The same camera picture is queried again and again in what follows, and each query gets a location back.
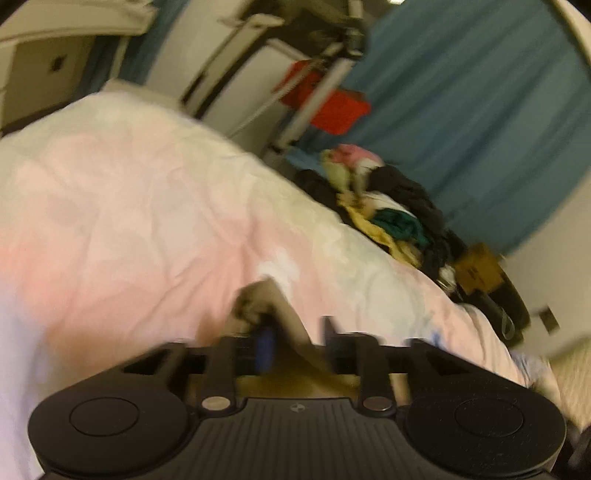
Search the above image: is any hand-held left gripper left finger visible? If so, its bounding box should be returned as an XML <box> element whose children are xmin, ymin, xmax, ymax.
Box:
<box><xmin>121</xmin><ymin>324</ymin><xmax>279</xmax><ymax>414</ymax></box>

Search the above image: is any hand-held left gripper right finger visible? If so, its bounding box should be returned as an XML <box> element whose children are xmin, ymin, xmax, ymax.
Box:
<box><xmin>321</xmin><ymin>316</ymin><xmax>468</xmax><ymax>412</ymax></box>

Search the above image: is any tan hoodie with white print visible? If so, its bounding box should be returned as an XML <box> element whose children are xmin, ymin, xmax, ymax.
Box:
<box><xmin>196</xmin><ymin>277</ymin><xmax>414</xmax><ymax>401</ymax></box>

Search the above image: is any pile of mixed clothes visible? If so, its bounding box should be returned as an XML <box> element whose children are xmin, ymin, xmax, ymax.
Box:
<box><xmin>360</xmin><ymin>165</ymin><xmax>467</xmax><ymax>282</ymax></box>

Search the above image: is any yellow cloth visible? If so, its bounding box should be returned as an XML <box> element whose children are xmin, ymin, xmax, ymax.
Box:
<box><xmin>337</xmin><ymin>194</ymin><xmax>421</xmax><ymax>266</ymax></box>

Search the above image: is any green garment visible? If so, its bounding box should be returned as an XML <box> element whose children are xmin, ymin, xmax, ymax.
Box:
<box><xmin>372</xmin><ymin>209</ymin><xmax>428</xmax><ymax>245</ymax></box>

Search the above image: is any white garment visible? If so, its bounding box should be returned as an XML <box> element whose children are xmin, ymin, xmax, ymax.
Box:
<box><xmin>360</xmin><ymin>191</ymin><xmax>414</xmax><ymax>215</ymax></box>

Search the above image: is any yellow paper bag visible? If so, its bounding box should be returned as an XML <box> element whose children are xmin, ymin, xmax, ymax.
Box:
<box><xmin>455</xmin><ymin>244</ymin><xmax>506</xmax><ymax>296</ymax></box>

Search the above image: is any pastel tie-dye blanket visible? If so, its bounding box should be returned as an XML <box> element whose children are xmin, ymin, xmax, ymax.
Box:
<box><xmin>0</xmin><ymin>90</ymin><xmax>561</xmax><ymax>480</ymax></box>

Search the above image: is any pink cloth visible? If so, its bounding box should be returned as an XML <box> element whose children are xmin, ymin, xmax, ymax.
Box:
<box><xmin>332</xmin><ymin>144</ymin><xmax>384</xmax><ymax>168</ymax></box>

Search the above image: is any red cloth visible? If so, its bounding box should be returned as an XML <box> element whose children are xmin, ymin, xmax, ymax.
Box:
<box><xmin>277</xmin><ymin>60</ymin><xmax>372</xmax><ymax>136</ymax></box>

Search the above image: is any garment steamer stand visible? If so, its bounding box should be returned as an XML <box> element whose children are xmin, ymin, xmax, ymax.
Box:
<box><xmin>222</xmin><ymin>0</ymin><xmax>370</xmax><ymax>158</ymax></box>

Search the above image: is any beige textured cloth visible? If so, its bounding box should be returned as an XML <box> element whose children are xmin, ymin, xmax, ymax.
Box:
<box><xmin>551</xmin><ymin>342</ymin><xmax>591</xmax><ymax>425</ymax></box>

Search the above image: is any wide blue curtain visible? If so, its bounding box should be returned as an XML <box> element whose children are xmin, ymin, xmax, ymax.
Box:
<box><xmin>342</xmin><ymin>0</ymin><xmax>591</xmax><ymax>254</ymax></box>

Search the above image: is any white cabinet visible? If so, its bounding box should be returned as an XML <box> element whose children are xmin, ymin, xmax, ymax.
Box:
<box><xmin>203</xmin><ymin>39</ymin><xmax>324</xmax><ymax>153</ymax></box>

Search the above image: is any narrow blue curtain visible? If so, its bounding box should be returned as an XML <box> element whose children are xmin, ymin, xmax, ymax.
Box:
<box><xmin>85</xmin><ymin>0</ymin><xmax>190</xmax><ymax>90</ymax></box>

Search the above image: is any white vanity desk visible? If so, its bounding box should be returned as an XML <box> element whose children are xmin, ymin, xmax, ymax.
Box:
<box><xmin>0</xmin><ymin>0</ymin><xmax>153</xmax><ymax>134</ymax></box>

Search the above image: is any black upright frame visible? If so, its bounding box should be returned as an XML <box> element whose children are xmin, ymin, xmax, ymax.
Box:
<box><xmin>182</xmin><ymin>14</ymin><xmax>259</xmax><ymax>116</ymax></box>

